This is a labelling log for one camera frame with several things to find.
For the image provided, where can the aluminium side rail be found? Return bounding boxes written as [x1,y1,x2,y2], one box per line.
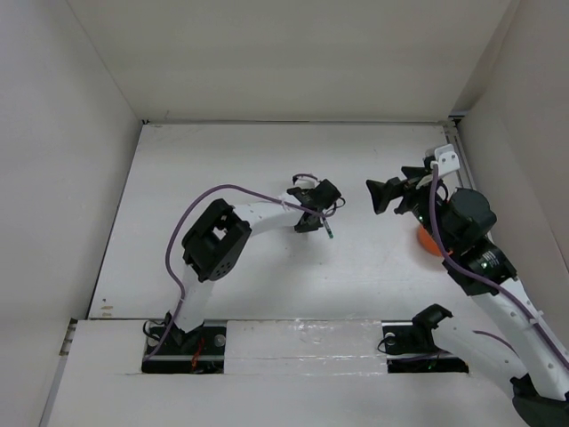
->
[443,116,477,189]

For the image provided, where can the orange round organizer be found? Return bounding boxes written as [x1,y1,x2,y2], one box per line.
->
[417,225,442,258]

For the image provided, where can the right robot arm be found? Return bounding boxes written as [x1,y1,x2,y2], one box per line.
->
[365,163,568,426]

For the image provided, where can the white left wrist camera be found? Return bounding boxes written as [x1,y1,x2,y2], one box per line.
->
[292,173,321,188]

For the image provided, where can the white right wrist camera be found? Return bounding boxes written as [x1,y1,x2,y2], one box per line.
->
[424,144,461,177]

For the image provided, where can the green pen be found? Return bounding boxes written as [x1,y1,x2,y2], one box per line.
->
[322,218,334,239]

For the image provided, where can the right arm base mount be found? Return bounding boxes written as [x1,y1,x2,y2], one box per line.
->
[377,304,469,374]

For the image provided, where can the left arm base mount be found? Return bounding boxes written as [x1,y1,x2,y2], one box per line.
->
[141,324,227,375]

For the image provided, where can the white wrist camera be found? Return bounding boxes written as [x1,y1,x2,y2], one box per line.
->
[424,144,461,177]
[292,173,321,188]

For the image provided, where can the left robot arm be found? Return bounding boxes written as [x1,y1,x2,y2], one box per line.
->
[157,174,345,354]

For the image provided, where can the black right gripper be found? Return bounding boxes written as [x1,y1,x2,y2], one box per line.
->
[366,165,453,252]

